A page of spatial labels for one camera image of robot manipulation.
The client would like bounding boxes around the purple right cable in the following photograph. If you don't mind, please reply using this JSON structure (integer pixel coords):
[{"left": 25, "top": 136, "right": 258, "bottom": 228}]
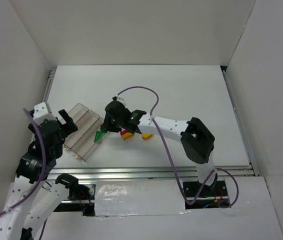
[{"left": 116, "top": 86, "right": 239, "bottom": 208}]

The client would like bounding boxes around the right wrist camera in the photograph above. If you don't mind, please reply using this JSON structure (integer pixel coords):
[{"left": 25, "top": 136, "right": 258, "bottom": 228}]
[{"left": 112, "top": 95, "right": 127, "bottom": 106}]

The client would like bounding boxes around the clear bin middle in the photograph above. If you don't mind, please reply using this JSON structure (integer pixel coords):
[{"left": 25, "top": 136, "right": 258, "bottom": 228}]
[{"left": 69, "top": 110, "right": 100, "bottom": 156}]

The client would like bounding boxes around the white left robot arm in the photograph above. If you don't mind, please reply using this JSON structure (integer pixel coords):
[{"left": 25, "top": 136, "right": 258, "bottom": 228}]
[{"left": 0, "top": 102, "right": 78, "bottom": 240}]

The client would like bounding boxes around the clear bin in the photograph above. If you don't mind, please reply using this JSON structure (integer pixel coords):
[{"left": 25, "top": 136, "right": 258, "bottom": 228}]
[
  {"left": 64, "top": 103, "right": 89, "bottom": 149},
  {"left": 69, "top": 110, "right": 100, "bottom": 156},
  {"left": 73, "top": 117, "right": 109, "bottom": 162}
]

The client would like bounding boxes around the green sloped lego brick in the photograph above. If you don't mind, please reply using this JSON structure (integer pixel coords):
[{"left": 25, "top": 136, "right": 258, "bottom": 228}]
[{"left": 94, "top": 131, "right": 106, "bottom": 144}]

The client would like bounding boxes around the yellow rectangular lego brick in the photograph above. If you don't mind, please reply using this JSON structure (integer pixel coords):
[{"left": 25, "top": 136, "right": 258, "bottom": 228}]
[{"left": 121, "top": 132, "right": 134, "bottom": 141}]

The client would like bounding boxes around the clear bin near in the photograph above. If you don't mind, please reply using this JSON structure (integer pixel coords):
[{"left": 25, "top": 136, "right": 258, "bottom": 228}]
[{"left": 73, "top": 117, "right": 109, "bottom": 162}]

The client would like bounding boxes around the clear bin far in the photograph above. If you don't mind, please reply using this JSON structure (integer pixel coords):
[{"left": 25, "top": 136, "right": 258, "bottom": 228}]
[{"left": 64, "top": 103, "right": 89, "bottom": 149}]

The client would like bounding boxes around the yellow oval lego brick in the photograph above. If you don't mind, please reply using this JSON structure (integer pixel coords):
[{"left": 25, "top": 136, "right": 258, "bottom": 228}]
[{"left": 141, "top": 133, "right": 153, "bottom": 141}]

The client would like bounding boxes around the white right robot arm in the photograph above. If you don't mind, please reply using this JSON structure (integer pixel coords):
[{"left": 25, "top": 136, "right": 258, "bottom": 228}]
[{"left": 102, "top": 100, "right": 217, "bottom": 187}]

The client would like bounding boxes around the white taped cover plate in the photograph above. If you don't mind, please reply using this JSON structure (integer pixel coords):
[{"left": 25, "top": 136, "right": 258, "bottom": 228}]
[{"left": 94, "top": 180, "right": 186, "bottom": 217}]

